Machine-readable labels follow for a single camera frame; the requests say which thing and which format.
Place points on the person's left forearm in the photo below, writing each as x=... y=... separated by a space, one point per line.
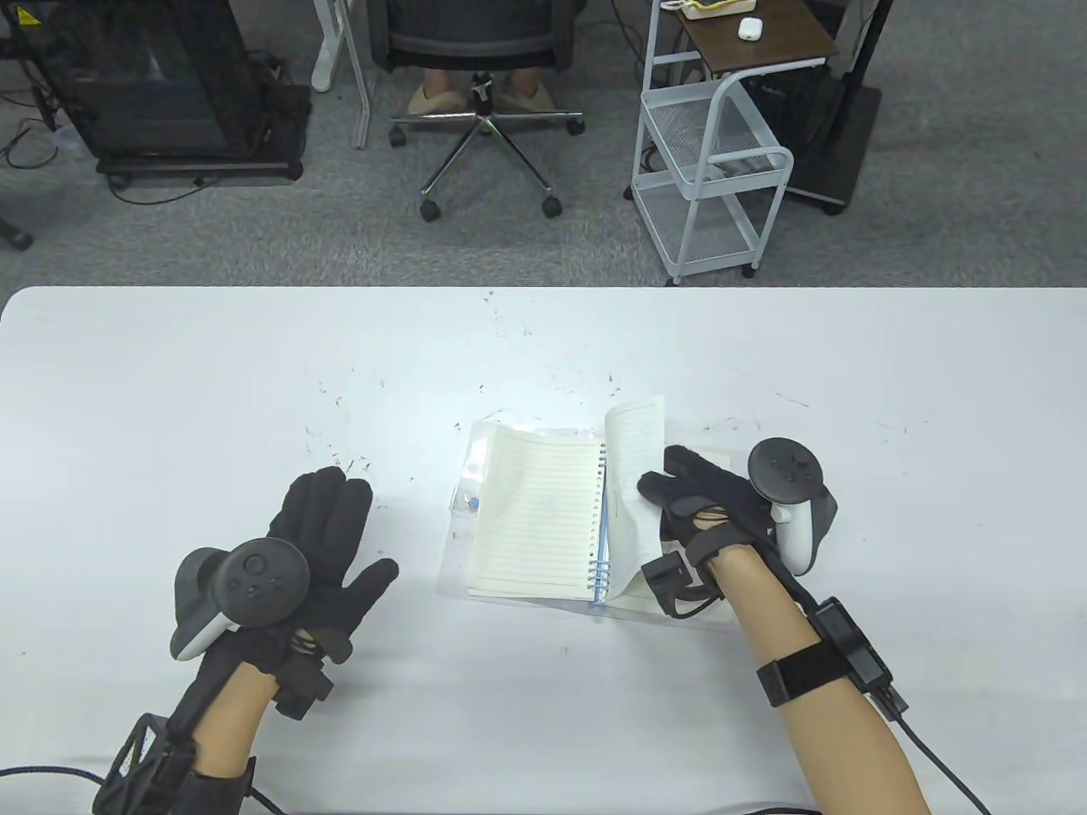
x=236 y=722

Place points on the black white controller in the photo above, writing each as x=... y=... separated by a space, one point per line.
x=259 y=584
x=785 y=471

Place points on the person's left hand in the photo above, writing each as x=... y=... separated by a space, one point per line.
x=331 y=518

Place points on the white desk leg frame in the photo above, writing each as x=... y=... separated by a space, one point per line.
x=325 y=51

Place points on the black right glove sensor box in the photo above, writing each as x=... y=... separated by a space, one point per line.
x=667 y=581

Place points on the spiral notebook with clear cover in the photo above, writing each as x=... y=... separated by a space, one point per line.
x=526 y=518

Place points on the black cabinet on wheels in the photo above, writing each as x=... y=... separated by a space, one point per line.
x=144 y=85

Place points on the black monitor stand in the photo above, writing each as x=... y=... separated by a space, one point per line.
x=853 y=136

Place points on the black office chair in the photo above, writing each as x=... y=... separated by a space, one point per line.
x=475 y=38

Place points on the person's right hand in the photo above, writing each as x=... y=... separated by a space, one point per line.
x=705 y=492

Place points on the cream plastic box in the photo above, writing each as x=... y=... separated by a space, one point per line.
x=713 y=8

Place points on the black chair caster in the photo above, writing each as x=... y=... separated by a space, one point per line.
x=17 y=238

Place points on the white earbuds case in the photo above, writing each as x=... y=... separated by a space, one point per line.
x=749 y=28

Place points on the black white right controller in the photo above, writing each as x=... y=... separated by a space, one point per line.
x=785 y=471

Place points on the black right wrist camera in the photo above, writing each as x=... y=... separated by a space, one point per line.
x=853 y=649

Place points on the white cart with wooden top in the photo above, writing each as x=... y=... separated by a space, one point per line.
x=781 y=42

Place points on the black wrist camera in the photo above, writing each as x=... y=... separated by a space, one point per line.
x=136 y=764
x=853 y=649

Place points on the black white left controller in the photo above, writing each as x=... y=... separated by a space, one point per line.
x=259 y=584

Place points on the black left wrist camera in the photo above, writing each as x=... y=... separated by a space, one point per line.
x=136 y=764

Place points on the black glove sensor box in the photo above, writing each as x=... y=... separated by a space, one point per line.
x=667 y=581
x=304 y=688

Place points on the person's right forearm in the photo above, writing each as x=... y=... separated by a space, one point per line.
x=815 y=739

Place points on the black left glove sensor box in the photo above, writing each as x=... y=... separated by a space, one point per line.
x=304 y=688

